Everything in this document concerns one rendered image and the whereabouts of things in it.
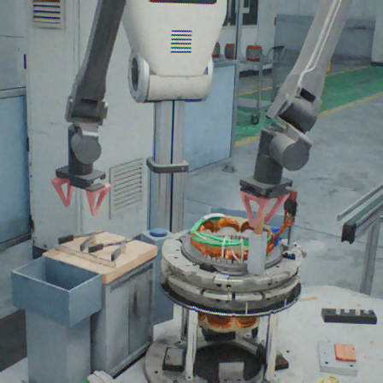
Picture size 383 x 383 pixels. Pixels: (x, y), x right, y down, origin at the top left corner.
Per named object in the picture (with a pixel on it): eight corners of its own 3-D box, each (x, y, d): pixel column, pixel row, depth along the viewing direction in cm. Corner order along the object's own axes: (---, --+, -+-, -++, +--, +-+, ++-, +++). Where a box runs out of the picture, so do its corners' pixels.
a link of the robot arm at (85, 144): (106, 98, 141) (67, 93, 138) (117, 111, 131) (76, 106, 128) (97, 149, 145) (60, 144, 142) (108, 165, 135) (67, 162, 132)
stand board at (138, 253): (106, 285, 137) (106, 274, 136) (42, 263, 146) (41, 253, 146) (157, 255, 154) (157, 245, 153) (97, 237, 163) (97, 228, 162)
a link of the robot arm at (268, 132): (283, 121, 127) (257, 120, 125) (298, 131, 121) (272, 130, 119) (277, 154, 129) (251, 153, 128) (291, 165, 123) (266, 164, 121)
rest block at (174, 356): (185, 353, 153) (185, 345, 153) (182, 366, 148) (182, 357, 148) (167, 352, 154) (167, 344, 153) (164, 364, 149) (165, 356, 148)
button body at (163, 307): (173, 319, 176) (176, 235, 169) (152, 326, 172) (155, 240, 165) (159, 309, 182) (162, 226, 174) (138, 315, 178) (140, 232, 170)
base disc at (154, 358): (257, 439, 128) (258, 436, 128) (111, 373, 148) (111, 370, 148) (329, 356, 159) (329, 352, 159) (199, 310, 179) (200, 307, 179)
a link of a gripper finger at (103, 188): (92, 223, 142) (92, 184, 138) (68, 215, 145) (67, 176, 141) (111, 213, 147) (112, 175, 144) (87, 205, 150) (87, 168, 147)
